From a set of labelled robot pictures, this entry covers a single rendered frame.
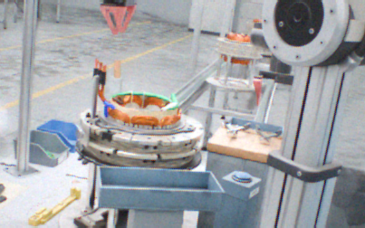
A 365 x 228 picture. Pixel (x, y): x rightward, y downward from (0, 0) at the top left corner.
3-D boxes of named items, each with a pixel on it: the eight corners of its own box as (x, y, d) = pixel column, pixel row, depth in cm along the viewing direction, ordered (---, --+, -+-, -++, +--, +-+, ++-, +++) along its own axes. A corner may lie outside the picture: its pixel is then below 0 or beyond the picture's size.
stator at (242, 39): (226, 58, 366) (230, 31, 361) (255, 63, 358) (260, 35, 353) (216, 61, 346) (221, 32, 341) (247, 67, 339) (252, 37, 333)
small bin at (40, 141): (71, 156, 186) (72, 137, 184) (53, 168, 173) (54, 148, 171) (31, 147, 189) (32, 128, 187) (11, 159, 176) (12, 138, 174)
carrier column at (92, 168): (87, 207, 144) (92, 138, 138) (95, 209, 143) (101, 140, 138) (83, 211, 141) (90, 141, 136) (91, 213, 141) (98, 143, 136)
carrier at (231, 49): (216, 75, 381) (222, 35, 373) (266, 86, 367) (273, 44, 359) (197, 82, 346) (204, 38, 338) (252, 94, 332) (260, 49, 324)
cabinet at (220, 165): (207, 211, 157) (220, 131, 150) (267, 224, 153) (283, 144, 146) (193, 239, 139) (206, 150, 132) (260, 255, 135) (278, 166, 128)
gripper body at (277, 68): (260, 73, 138) (264, 47, 136) (298, 80, 136) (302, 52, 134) (258, 77, 132) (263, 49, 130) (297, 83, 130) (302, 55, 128)
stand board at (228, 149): (220, 131, 151) (221, 123, 150) (283, 144, 147) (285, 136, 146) (206, 150, 132) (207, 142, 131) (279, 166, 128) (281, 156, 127)
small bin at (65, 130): (88, 143, 202) (90, 126, 200) (74, 154, 189) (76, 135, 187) (50, 136, 205) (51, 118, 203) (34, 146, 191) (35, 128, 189)
